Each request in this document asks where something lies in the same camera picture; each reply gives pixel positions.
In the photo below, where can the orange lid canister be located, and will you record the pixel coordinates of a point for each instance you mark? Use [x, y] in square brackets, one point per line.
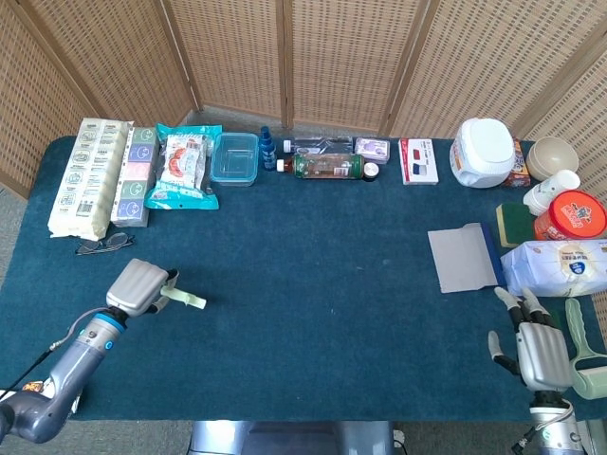
[571, 215]

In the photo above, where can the blue table cloth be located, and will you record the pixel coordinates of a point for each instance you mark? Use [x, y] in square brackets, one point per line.
[303, 284]

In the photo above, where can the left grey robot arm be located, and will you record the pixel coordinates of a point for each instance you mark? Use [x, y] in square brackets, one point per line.
[80, 355]

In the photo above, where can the orange printed box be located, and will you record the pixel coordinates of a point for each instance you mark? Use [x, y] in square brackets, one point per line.
[520, 170]

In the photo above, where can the green label tea bottle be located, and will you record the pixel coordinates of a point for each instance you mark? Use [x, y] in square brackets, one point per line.
[327, 167]

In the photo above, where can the beige bowl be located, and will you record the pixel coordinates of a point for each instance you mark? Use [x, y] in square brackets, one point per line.
[552, 158]

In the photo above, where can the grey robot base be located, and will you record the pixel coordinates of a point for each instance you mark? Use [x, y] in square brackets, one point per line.
[284, 438]

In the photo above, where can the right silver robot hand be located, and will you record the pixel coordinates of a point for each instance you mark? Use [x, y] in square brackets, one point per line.
[543, 353]

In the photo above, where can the white plastic jug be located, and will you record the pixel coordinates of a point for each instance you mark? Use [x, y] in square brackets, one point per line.
[481, 151]

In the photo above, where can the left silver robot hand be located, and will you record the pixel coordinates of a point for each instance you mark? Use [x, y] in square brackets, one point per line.
[135, 286]

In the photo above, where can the blue spray bottle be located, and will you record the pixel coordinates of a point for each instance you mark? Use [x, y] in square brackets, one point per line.
[267, 151]

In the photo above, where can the small purple box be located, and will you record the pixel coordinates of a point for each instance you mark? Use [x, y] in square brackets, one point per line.
[372, 149]

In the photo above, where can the black frame eyeglasses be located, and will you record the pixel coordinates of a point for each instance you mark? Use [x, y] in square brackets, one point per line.
[114, 241]

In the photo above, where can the small red yellow packet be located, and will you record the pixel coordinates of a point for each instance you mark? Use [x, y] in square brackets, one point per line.
[32, 387]

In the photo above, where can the white red card box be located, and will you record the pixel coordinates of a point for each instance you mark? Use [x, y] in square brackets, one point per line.
[417, 161]

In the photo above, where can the white blue wipes pack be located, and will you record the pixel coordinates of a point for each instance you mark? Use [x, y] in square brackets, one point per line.
[555, 267]

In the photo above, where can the pastel tissue packets pack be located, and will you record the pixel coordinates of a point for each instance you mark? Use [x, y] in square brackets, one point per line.
[135, 175]

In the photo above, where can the pale green peeler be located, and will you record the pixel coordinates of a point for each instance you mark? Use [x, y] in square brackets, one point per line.
[189, 299]

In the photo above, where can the pale green lint roller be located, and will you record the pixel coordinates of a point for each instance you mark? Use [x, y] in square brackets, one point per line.
[578, 327]

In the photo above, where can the grey cardboard folder blue spine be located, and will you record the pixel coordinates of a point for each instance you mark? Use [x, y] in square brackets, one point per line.
[460, 258]

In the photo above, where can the teal snack bag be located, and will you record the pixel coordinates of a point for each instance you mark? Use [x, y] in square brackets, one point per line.
[182, 161]

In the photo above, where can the cream tissue multipack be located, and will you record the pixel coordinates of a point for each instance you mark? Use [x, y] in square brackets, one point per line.
[85, 180]

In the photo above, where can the small black jar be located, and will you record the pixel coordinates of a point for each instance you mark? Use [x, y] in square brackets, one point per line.
[371, 171]

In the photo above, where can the clear container blue rim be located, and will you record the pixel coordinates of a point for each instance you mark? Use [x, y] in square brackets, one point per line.
[234, 161]

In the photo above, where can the wicker folding screen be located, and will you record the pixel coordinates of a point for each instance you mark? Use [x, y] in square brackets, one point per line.
[346, 57]

